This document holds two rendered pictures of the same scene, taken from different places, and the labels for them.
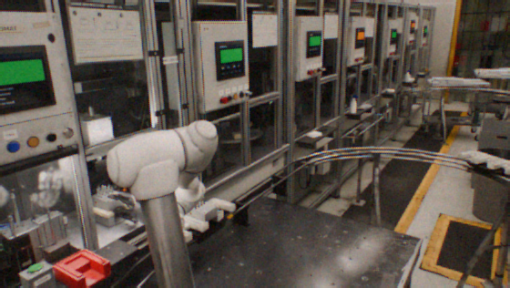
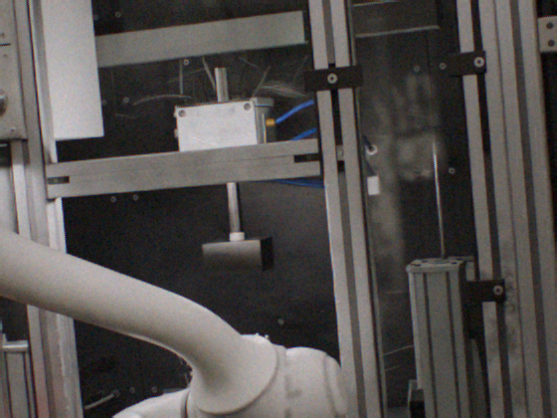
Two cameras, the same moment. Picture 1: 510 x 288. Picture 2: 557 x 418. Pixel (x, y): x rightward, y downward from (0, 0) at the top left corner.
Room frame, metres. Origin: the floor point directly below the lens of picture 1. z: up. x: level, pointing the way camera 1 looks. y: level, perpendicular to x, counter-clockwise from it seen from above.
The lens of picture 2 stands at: (1.15, -0.93, 1.32)
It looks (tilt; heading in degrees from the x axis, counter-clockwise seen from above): 3 degrees down; 73
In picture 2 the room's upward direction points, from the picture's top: 5 degrees counter-clockwise
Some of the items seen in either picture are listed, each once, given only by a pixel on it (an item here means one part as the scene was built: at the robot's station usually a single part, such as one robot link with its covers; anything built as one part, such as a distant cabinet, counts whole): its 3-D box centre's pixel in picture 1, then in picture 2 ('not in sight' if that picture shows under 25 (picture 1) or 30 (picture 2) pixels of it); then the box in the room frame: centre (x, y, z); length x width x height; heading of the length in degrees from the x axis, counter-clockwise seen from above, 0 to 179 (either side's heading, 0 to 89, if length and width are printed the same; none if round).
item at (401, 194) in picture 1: (424, 149); not in sight; (5.13, -2.42, 0.01); 5.85 x 0.59 x 0.01; 146
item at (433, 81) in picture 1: (453, 106); not in sight; (5.80, -3.12, 0.48); 0.88 x 0.56 x 0.96; 74
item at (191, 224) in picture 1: (202, 222); not in sight; (1.66, 0.29, 0.84); 0.36 x 0.14 x 0.10; 146
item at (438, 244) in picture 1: (467, 247); not in sight; (2.66, -1.69, 0.01); 1.00 x 0.55 x 0.01; 146
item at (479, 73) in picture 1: (489, 95); not in sight; (6.63, -4.16, 0.48); 0.84 x 0.58 x 0.97; 154
